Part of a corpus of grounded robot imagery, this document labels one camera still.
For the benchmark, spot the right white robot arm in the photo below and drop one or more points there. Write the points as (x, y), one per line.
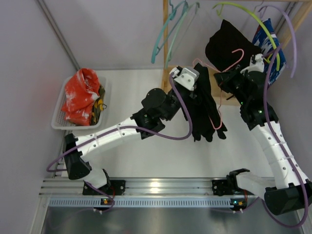
(291, 189)

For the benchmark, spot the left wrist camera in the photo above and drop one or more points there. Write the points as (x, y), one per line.
(186, 77)

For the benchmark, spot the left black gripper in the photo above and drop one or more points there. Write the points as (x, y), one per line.
(185, 93)

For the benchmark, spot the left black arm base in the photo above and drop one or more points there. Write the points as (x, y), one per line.
(116, 187)

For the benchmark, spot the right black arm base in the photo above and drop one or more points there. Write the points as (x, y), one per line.
(221, 187)

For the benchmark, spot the camouflage trousers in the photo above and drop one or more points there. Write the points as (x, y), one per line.
(98, 107)

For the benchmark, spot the mint green hanger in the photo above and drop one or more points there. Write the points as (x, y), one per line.
(188, 15)

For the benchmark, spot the black trousers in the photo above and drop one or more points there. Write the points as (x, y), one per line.
(227, 46)
(203, 110)

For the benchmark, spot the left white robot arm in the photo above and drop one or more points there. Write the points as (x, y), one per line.
(147, 122)

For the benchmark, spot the pink hanger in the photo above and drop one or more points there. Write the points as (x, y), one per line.
(220, 96)

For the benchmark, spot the wooden clothes rack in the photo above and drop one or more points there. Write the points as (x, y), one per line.
(293, 25)

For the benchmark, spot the grey slotted cable duct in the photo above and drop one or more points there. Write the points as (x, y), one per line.
(132, 202)

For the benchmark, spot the red white trousers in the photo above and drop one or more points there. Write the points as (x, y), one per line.
(81, 90)

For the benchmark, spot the blue patterned trousers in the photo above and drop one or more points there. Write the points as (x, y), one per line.
(262, 40)

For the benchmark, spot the teal plastic hanger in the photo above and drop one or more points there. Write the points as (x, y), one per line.
(170, 12)

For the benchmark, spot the aluminium mounting rail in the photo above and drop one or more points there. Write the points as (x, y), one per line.
(59, 186)

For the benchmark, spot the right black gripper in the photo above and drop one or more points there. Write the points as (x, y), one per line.
(229, 81)

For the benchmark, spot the white plastic basket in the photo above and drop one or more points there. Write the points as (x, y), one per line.
(58, 119)

